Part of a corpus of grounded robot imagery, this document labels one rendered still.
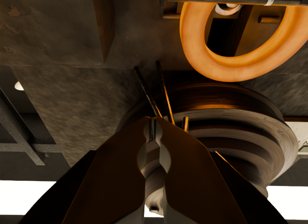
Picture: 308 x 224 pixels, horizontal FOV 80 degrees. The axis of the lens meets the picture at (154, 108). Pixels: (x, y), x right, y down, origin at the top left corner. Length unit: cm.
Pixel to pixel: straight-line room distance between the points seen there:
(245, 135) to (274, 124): 6
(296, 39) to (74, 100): 51
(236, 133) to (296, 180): 919
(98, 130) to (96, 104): 12
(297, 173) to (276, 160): 926
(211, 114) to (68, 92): 38
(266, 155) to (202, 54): 27
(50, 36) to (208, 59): 22
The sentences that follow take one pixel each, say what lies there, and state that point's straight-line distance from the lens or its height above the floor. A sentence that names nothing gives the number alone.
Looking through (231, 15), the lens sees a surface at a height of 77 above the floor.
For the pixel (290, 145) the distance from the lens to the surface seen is 52.
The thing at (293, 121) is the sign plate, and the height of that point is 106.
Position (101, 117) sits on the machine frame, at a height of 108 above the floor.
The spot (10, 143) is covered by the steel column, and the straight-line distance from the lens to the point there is 643.
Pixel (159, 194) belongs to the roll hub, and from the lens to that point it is 44.
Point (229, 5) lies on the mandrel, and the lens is 38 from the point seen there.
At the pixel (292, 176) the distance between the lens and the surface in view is 956.
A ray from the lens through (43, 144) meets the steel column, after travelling 596.
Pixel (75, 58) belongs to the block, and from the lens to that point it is 28.
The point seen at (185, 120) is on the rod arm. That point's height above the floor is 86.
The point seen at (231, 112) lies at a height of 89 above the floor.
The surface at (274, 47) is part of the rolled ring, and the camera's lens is 34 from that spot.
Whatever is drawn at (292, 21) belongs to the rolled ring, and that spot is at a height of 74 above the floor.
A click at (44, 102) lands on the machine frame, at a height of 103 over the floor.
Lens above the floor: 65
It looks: 45 degrees up
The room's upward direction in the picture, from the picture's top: 177 degrees counter-clockwise
